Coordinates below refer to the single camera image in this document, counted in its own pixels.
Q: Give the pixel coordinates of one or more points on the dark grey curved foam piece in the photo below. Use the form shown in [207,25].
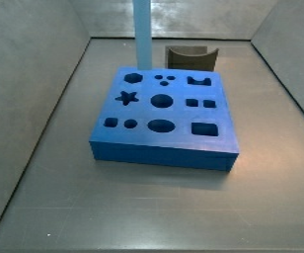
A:
[190,57]

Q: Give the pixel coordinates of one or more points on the blue shape sorter block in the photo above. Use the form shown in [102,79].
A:
[166,117]

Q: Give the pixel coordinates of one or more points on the light blue vertical post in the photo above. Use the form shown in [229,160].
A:
[143,37]

